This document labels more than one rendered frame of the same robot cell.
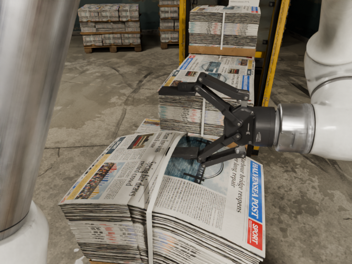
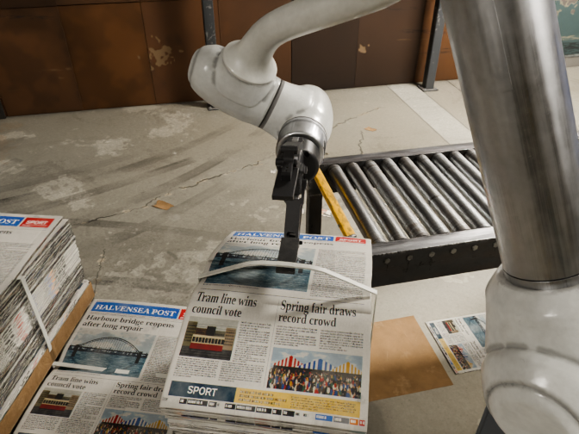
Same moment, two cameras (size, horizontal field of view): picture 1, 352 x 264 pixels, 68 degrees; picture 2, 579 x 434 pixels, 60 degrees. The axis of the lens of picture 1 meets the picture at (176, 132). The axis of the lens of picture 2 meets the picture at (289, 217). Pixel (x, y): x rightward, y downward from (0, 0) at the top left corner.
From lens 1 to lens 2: 0.83 m
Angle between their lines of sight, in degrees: 77
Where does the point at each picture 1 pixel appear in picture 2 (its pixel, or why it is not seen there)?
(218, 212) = (344, 252)
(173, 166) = (287, 282)
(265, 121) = (314, 149)
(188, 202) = (346, 267)
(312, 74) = (259, 97)
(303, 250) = not seen: hidden behind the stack
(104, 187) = (337, 357)
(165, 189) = (334, 285)
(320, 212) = not seen: hidden behind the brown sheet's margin
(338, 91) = (294, 96)
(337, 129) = (327, 118)
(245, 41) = not seen: outside the picture
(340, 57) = (273, 71)
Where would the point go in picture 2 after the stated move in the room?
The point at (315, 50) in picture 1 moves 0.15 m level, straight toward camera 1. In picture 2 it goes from (256, 75) to (339, 86)
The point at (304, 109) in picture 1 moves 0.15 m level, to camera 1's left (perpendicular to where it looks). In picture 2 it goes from (308, 121) to (323, 163)
